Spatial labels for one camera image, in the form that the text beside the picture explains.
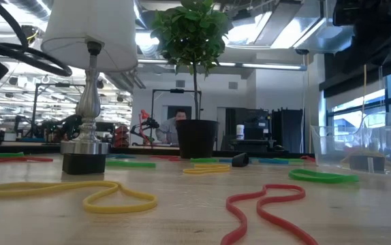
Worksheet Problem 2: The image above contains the clear plastic bin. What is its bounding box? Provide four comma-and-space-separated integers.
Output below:
310, 112, 391, 178

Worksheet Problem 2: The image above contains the black ceiling cable reel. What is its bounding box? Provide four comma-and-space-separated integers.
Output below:
20, 24, 41, 45

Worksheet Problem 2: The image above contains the blue rubber band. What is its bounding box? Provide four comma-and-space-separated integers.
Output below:
249, 158, 290, 165

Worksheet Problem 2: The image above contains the dark doorway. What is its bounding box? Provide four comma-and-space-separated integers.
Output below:
166, 105, 193, 120

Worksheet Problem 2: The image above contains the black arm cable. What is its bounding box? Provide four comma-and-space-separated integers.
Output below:
0, 35, 73, 78
0, 0, 33, 52

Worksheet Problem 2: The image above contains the red tool stack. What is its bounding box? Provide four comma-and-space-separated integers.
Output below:
113, 125, 131, 148

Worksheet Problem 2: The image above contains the potted tree black pot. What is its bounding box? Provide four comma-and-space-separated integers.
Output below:
150, 0, 231, 159

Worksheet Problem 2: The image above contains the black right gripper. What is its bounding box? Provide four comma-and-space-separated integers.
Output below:
333, 0, 391, 74

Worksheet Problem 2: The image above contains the black camera stand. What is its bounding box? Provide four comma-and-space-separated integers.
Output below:
150, 88, 203, 147
31, 82, 84, 139

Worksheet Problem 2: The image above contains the black panel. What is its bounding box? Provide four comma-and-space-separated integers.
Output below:
271, 108, 304, 154

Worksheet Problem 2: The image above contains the black cabinet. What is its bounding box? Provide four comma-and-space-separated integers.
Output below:
225, 108, 272, 152

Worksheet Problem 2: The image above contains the person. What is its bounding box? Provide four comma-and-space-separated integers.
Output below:
155, 108, 188, 146

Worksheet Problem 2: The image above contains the window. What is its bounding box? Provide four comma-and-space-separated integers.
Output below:
324, 69, 391, 129

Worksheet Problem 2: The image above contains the silver ceiling duct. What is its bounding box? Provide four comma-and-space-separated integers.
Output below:
225, 0, 355, 54

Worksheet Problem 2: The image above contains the silver table lamp white shade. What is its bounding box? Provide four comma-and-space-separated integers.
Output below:
40, 0, 139, 156

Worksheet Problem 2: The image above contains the long ceiling light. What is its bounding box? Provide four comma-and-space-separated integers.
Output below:
137, 58, 308, 71

